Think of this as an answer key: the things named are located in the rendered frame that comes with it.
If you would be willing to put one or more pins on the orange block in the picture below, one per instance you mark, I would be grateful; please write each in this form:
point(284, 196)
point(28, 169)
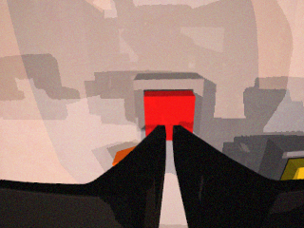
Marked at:
point(121, 154)

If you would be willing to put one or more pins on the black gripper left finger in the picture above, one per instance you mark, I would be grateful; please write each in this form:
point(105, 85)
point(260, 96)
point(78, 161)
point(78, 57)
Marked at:
point(129, 195)

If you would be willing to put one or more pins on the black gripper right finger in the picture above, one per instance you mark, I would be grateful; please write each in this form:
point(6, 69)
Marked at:
point(218, 192)

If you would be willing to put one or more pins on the yellow button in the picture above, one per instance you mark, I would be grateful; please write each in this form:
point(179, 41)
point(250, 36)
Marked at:
point(283, 159)

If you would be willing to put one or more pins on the red button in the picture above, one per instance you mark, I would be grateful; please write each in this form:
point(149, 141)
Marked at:
point(167, 99)

